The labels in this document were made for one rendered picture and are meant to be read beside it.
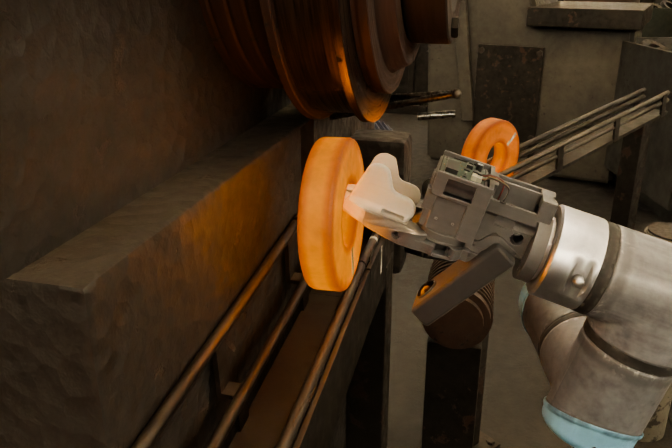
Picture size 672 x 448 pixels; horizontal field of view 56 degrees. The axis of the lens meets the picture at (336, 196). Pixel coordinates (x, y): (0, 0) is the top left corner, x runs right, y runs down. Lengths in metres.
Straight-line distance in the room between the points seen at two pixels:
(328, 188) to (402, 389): 1.26
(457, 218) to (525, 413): 1.21
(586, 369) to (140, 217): 0.43
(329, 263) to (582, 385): 0.27
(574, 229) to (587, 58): 2.84
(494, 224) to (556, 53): 2.85
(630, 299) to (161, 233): 0.40
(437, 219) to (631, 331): 0.20
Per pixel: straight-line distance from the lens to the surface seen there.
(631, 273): 0.61
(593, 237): 0.60
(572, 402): 0.68
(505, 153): 1.32
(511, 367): 1.92
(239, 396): 0.62
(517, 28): 3.46
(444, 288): 0.63
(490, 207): 0.60
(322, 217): 0.56
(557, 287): 0.60
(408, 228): 0.59
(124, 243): 0.48
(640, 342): 0.63
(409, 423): 1.68
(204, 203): 0.56
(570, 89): 3.44
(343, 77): 0.63
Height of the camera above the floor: 1.06
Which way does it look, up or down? 20 degrees down
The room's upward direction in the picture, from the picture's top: straight up
